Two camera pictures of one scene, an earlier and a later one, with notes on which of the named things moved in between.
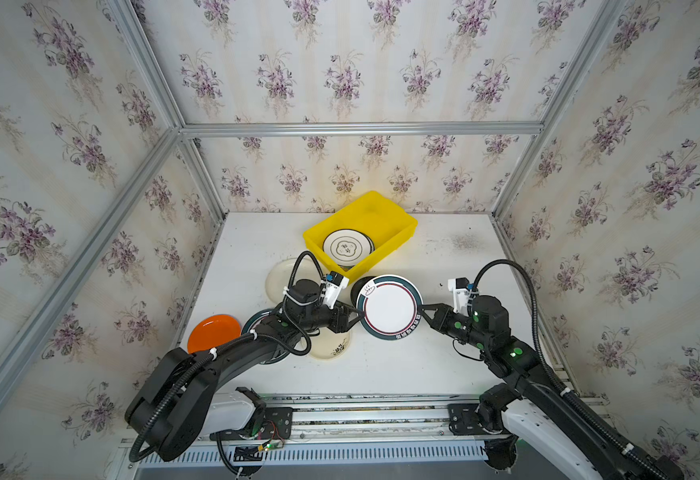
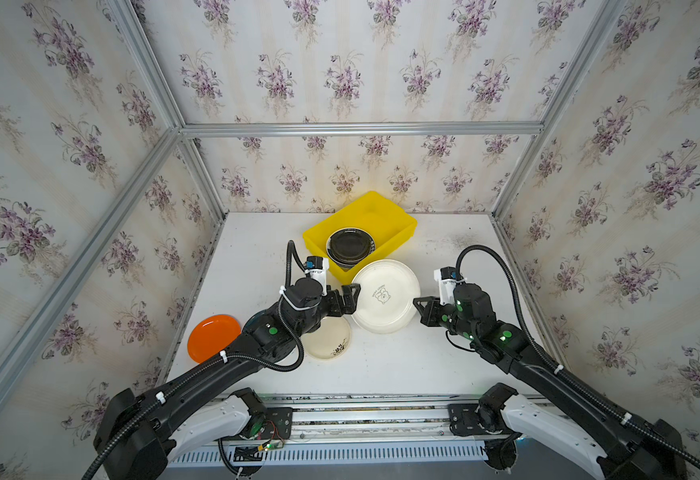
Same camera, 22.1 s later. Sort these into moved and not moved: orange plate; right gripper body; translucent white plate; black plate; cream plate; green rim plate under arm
Moved: black plate; translucent white plate
Not moved: right gripper body; cream plate; orange plate; green rim plate under arm
